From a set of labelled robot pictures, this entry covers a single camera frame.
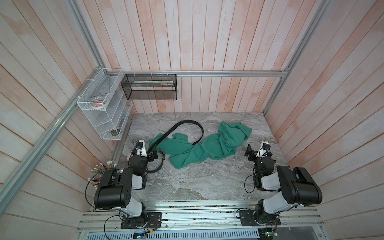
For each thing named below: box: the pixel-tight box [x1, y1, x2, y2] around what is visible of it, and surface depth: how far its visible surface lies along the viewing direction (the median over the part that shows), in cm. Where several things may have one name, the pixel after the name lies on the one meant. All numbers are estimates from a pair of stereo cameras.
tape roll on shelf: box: [90, 95, 108, 109], surface depth 75 cm
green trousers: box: [149, 121, 252, 169], surface depth 98 cm
